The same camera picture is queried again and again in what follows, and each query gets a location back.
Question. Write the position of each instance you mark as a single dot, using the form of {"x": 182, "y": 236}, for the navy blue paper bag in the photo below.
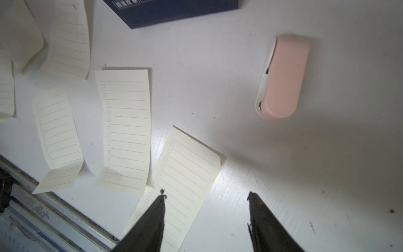
{"x": 137, "y": 14}

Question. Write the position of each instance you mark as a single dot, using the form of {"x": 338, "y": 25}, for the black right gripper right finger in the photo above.
{"x": 266, "y": 232}

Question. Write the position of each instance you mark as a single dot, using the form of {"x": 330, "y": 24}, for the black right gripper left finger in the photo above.
{"x": 147, "y": 234}

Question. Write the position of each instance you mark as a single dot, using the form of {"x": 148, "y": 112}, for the pink stapler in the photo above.
{"x": 282, "y": 78}

